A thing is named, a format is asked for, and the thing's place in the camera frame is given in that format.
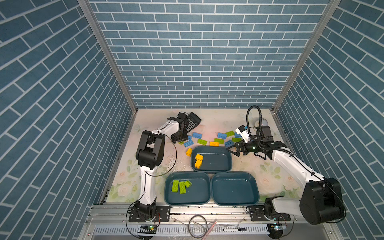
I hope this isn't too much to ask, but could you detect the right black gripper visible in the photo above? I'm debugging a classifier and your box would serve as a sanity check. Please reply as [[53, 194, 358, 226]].
[[227, 138, 263, 156]]

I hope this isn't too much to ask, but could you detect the blue upturned lego brick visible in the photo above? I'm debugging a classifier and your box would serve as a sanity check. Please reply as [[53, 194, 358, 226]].
[[184, 140, 194, 148]]

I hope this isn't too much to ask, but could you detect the yellow square lego brick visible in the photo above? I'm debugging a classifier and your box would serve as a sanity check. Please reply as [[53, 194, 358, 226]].
[[195, 160, 203, 169]]

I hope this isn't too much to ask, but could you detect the small green lego brick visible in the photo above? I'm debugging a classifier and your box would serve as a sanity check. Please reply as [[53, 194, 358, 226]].
[[185, 180, 192, 188]]

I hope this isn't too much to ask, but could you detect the green lego plate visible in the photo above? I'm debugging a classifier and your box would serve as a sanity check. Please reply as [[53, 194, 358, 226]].
[[171, 180, 179, 193], [225, 131, 235, 137]]

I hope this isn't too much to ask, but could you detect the small yellow lego brick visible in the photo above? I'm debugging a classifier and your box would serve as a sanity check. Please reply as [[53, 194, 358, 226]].
[[186, 148, 193, 157]]

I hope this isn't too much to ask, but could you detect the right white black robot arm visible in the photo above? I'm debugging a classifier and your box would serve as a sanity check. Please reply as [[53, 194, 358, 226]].
[[232, 125, 347, 225]]

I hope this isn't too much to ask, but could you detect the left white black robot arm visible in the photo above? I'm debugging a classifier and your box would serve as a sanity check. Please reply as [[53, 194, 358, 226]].
[[131, 112, 189, 222]]

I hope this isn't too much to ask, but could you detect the green flat plate lower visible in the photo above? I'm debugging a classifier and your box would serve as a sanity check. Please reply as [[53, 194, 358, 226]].
[[232, 138, 243, 143]]

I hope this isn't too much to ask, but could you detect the blue sloped lego brick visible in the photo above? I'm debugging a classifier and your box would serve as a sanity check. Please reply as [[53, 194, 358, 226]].
[[225, 140, 234, 148]]

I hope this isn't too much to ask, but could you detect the blue lego brick top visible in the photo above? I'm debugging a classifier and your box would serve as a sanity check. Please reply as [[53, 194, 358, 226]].
[[192, 132, 202, 139]]

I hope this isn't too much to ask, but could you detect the black desk calculator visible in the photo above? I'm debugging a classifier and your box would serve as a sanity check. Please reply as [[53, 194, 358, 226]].
[[184, 113, 202, 133]]

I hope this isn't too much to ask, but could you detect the blue lego brick right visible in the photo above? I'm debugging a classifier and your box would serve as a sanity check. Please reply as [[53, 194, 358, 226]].
[[217, 133, 227, 140]]

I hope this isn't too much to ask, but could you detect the top teal plastic bin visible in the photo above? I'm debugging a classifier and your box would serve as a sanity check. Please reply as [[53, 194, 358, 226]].
[[191, 146, 233, 174]]

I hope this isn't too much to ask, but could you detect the bottom right teal bin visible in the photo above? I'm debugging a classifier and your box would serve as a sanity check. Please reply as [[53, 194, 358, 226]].
[[211, 172, 260, 206]]

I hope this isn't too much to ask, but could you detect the bottom left teal bin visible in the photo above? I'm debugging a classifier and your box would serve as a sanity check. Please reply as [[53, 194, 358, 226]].
[[164, 172, 211, 206]]

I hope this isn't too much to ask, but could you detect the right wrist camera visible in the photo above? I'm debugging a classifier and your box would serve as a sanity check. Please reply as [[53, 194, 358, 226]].
[[236, 125, 251, 143]]

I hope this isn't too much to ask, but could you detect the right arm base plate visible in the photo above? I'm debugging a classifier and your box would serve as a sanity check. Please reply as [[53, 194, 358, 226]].
[[246, 205, 291, 222]]

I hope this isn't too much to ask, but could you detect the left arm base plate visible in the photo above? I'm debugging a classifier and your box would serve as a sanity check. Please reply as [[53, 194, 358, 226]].
[[128, 206, 171, 223]]

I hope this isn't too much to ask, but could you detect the coiled grey cable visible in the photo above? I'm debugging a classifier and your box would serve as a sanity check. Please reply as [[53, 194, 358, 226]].
[[188, 214, 209, 239]]

